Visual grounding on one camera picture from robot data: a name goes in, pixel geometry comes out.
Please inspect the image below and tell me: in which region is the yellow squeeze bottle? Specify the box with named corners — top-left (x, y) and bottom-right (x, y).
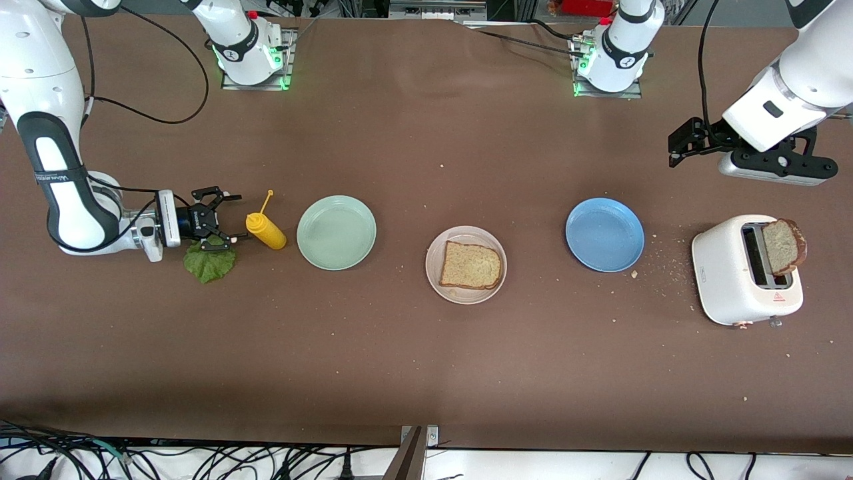
top-left (245, 189), bottom-right (288, 251)

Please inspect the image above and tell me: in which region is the brown bread slice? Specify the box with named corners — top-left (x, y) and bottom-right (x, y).
top-left (438, 240), bottom-right (502, 290)
top-left (762, 218), bottom-right (808, 277)

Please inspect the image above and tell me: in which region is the light green plate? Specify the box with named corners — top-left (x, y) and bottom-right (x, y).
top-left (297, 195), bottom-right (378, 271)

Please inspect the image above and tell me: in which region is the blue plate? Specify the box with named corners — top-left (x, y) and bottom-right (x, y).
top-left (565, 197), bottom-right (646, 273)

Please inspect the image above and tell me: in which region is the beige plate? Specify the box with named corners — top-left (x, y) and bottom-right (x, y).
top-left (425, 225), bottom-right (508, 305)

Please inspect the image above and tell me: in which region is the green lettuce leaf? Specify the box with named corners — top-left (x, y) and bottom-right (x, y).
top-left (183, 227), bottom-right (238, 285)

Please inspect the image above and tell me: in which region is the white toaster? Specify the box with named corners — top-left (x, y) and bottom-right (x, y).
top-left (691, 214), bottom-right (805, 329)

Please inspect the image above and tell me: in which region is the red box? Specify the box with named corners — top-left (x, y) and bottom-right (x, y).
top-left (558, 0), bottom-right (615, 18)

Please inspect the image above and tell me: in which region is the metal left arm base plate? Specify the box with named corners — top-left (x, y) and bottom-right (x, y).
top-left (572, 33), bottom-right (644, 100)

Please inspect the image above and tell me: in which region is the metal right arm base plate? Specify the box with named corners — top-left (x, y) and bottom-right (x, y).
top-left (220, 27), bottom-right (296, 92)

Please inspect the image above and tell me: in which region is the black cable on table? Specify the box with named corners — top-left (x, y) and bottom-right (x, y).
top-left (460, 19), bottom-right (590, 59)

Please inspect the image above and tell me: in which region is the teal floor cable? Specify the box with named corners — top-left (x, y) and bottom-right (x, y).
top-left (63, 437), bottom-right (131, 462)

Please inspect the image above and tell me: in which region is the metal table edge bracket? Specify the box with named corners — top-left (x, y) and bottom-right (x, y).
top-left (383, 425), bottom-right (440, 480)

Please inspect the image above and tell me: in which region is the black floor cable with plug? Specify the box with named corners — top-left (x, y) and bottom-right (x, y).
top-left (20, 457), bottom-right (62, 480)

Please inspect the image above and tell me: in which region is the grey metal frame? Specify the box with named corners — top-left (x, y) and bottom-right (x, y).
top-left (389, 0), bottom-right (488, 22)

